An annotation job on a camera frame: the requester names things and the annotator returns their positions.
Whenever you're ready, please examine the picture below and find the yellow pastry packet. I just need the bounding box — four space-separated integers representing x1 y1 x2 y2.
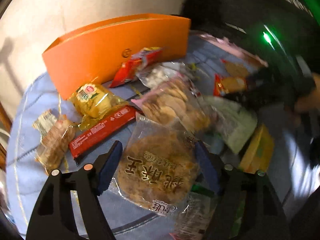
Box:
69 83 129 131

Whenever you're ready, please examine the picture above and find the red-edged round cracker packet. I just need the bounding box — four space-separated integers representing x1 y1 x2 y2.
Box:
213 60 249 97

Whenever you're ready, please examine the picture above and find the red checkered snack bag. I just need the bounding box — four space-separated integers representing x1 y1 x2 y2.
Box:
109 47 163 88

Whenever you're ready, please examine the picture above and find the large round cookie packet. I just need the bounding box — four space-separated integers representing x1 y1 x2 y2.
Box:
112 114 199 216

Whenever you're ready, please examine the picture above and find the white cartoon snack bag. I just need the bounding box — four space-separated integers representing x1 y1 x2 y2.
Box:
136 62 197 89

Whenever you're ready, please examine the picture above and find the pale green snack pouch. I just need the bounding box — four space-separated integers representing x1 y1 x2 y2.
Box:
198 95 258 154

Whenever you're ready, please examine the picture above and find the clear biscuit roll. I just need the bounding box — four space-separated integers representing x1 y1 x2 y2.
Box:
32 109 76 174

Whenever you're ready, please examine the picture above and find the yellow-green wrapped snack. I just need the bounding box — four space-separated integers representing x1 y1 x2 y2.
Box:
239 124 274 174

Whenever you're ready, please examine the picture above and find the pink-edged cracker packet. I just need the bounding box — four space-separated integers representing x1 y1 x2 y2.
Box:
131 76 210 133

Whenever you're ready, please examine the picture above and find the orange cardboard box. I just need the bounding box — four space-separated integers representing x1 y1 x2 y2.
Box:
42 14 190 100

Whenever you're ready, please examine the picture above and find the green cracker packet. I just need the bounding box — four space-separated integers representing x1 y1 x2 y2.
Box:
170 181 219 239

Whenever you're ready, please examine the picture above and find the red chocolate bar wrapper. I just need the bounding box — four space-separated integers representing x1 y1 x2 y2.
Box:
69 105 140 165

